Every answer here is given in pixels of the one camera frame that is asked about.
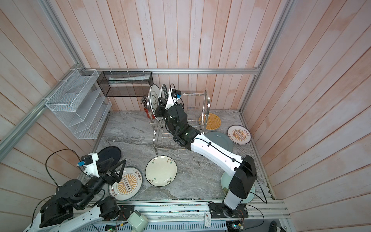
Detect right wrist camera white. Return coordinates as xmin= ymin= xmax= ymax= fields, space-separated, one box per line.
xmin=165 ymin=89 xmax=181 ymax=110

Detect yellow woven round trivet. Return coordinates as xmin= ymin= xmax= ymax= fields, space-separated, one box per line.
xmin=205 ymin=113 xmax=221 ymax=131

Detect white wire mesh shelf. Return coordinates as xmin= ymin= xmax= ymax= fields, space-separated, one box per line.
xmin=46 ymin=69 xmax=112 ymax=140

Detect black round plate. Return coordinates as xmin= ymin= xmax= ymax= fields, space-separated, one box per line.
xmin=96 ymin=146 xmax=122 ymax=166

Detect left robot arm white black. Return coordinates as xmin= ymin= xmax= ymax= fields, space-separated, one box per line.
xmin=25 ymin=154 xmax=126 ymax=232

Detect cream plate red berry pattern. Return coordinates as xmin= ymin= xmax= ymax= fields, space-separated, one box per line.
xmin=145 ymin=156 xmax=177 ymax=187

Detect small orange sunburst plate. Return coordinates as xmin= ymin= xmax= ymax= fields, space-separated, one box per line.
xmin=227 ymin=125 xmax=252 ymax=145

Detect white green box device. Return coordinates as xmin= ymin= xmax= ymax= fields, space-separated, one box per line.
xmin=127 ymin=210 xmax=149 ymax=232

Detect light green lotus plate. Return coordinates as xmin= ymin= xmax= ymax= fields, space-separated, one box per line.
xmin=221 ymin=172 xmax=256 ymax=204

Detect grey green plain plate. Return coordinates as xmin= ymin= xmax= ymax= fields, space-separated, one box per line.
xmin=205 ymin=131 xmax=233 ymax=153

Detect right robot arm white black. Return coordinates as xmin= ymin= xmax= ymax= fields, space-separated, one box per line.
xmin=154 ymin=105 xmax=257 ymax=212

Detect black mesh wall basket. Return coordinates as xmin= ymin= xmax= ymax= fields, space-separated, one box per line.
xmin=97 ymin=71 xmax=154 ymax=97

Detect utensils in red cup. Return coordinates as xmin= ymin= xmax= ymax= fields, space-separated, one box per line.
xmin=141 ymin=96 xmax=148 ymax=110

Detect large orange sunburst plate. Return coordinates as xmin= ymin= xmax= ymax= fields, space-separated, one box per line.
xmin=108 ymin=167 xmax=143 ymax=201

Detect red utensil cup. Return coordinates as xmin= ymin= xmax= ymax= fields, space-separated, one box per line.
xmin=144 ymin=106 xmax=150 ymax=119

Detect white plate green text rim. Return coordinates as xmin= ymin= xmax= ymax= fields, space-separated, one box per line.
xmin=160 ymin=84 xmax=169 ymax=100

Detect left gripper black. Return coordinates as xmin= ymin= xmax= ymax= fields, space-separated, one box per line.
xmin=77 ymin=157 xmax=127 ymax=209

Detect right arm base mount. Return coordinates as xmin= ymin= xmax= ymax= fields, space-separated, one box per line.
xmin=208 ymin=202 xmax=248 ymax=218

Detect white plate cloud line pattern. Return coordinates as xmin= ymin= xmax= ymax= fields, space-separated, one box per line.
xmin=147 ymin=84 xmax=162 ymax=121

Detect stainless steel dish rack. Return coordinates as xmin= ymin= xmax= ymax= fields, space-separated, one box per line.
xmin=146 ymin=84 xmax=210 ymax=154

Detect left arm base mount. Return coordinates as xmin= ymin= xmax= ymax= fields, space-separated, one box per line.
xmin=97 ymin=196 xmax=135 ymax=220

